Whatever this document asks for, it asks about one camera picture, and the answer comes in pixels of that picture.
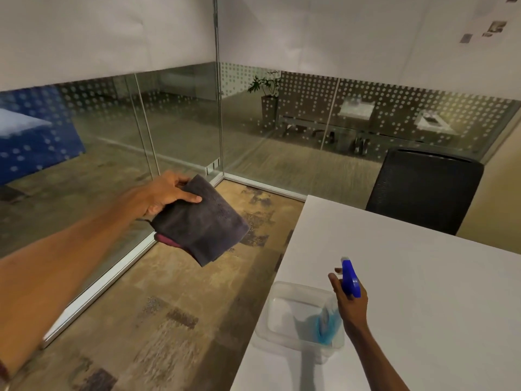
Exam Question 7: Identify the person's right hand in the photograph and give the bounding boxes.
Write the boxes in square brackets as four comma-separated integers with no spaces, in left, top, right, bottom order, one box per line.
[328,273,369,339]

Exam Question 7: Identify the person's left hand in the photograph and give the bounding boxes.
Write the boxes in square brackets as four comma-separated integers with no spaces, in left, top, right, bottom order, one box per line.
[138,171,203,219]

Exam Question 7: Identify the blue spray bottle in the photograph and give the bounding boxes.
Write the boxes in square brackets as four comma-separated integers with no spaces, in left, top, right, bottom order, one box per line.
[306,256,362,346]

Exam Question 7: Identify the dark grey cleaning cloth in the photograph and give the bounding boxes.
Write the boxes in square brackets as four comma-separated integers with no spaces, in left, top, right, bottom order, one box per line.
[149,174,250,268]

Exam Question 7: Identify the person's left forearm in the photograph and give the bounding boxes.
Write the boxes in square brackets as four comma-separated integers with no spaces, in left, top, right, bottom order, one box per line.
[0,186,148,379]

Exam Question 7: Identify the person's right forearm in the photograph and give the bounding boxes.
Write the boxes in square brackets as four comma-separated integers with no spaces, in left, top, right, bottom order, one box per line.
[344,325,411,391]

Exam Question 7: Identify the clear plastic container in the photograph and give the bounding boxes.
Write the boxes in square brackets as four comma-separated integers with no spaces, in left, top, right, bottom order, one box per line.
[255,281,346,365]

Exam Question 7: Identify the white table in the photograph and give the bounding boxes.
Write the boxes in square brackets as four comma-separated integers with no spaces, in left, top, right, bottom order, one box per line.
[229,195,521,391]

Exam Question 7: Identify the glass partition with dot pattern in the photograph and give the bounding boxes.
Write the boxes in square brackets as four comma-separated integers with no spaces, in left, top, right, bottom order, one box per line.
[0,0,224,348]
[215,0,521,200]

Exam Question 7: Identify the black mesh office chair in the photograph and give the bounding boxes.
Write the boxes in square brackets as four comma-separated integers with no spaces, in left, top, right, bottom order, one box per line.
[365,148,485,236]

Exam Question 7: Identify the green potted plant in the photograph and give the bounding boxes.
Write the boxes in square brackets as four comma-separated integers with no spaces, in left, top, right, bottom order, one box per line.
[248,71,282,127]

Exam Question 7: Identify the grey desk behind glass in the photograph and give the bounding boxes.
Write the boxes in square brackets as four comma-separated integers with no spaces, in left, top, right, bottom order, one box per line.
[277,114,424,156]

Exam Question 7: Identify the blue panel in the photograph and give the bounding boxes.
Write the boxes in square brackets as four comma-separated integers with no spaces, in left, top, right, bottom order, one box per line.
[0,84,86,186]

